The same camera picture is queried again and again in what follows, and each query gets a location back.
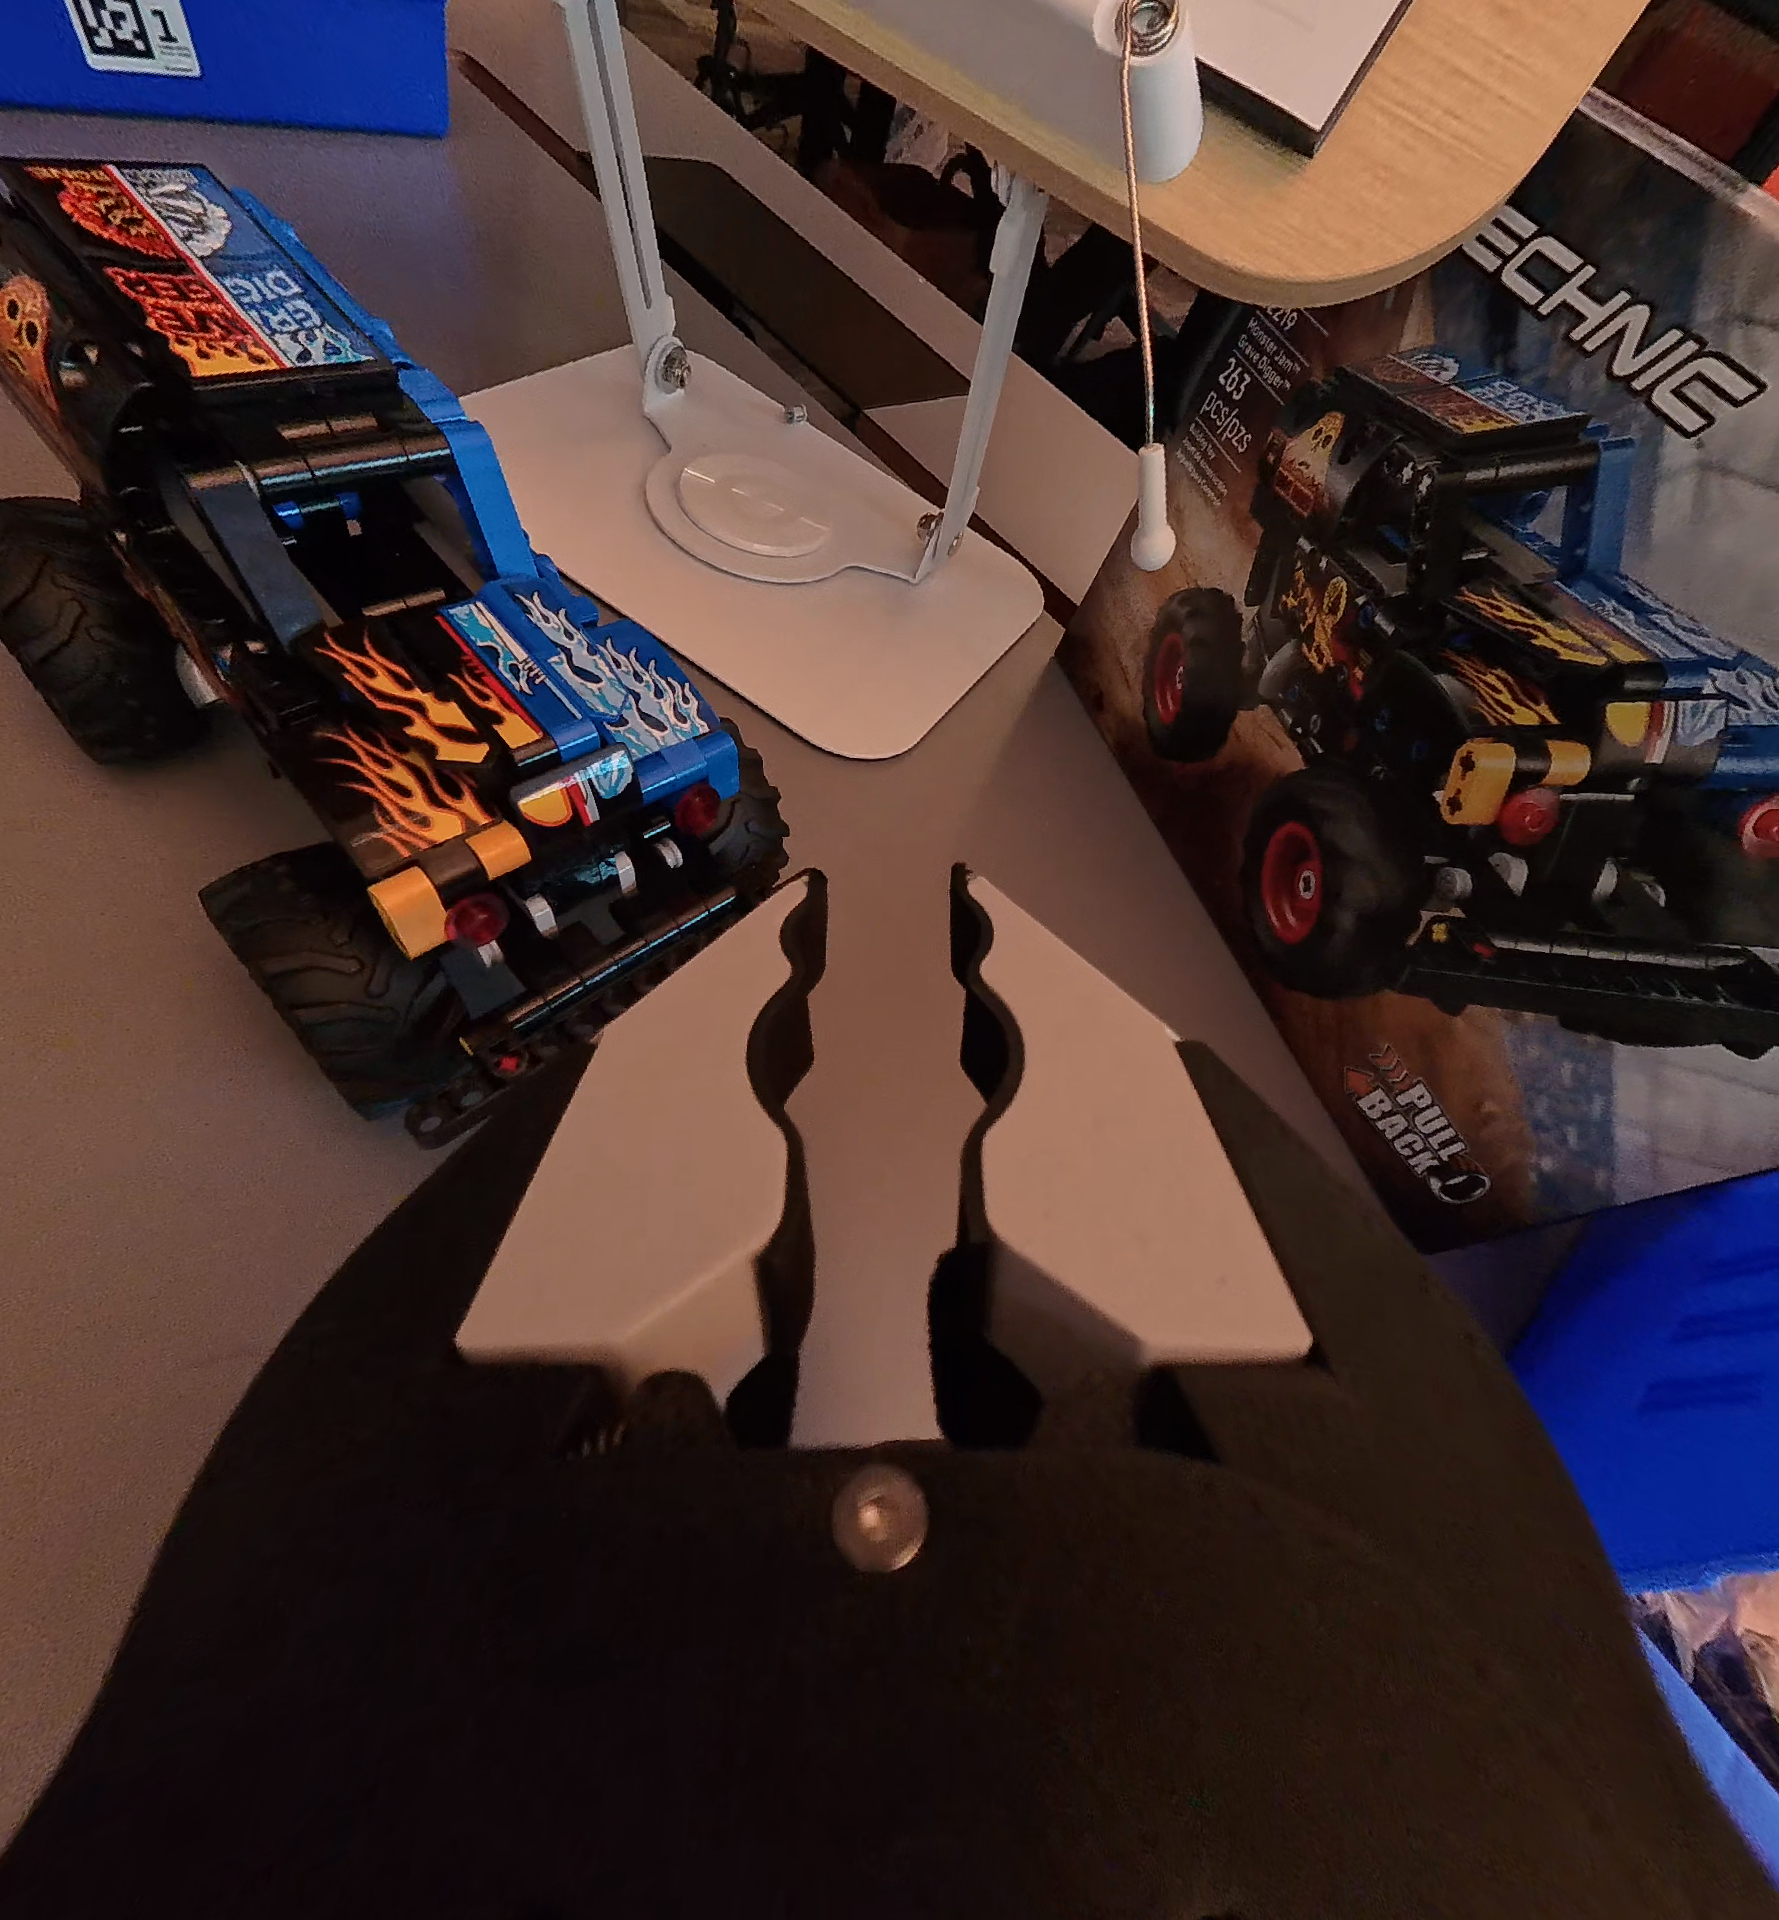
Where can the white book stand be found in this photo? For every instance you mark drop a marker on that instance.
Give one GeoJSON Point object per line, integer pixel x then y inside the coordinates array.
{"type": "Point", "coordinates": [860, 629]}

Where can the shiny clear plastic bag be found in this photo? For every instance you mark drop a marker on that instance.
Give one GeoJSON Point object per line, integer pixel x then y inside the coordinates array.
{"type": "Point", "coordinates": [1759, 1680]}

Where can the flame-printed toy monster truck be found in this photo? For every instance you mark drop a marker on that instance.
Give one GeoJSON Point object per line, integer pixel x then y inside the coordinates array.
{"type": "Point", "coordinates": [303, 602]}

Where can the grey desk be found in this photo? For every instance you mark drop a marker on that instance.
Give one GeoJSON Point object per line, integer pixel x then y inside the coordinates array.
{"type": "Point", "coordinates": [110, 1200]}

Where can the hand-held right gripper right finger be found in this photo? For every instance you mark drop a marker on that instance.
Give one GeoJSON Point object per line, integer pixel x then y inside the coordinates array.
{"type": "Point", "coordinates": [1130, 1200]}

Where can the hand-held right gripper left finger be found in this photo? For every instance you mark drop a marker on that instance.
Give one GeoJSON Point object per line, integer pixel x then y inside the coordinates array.
{"type": "Point", "coordinates": [649, 1200]}

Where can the blue storage bin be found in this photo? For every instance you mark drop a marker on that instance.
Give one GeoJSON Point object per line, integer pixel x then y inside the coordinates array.
{"type": "Point", "coordinates": [1700, 1352]}
{"type": "Point", "coordinates": [303, 61]}

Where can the instruction booklet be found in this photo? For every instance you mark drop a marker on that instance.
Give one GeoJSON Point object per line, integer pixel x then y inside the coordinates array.
{"type": "Point", "coordinates": [1311, 61]}

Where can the dark toy box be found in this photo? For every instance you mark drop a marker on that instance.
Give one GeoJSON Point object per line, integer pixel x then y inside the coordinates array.
{"type": "Point", "coordinates": [1578, 1050]}

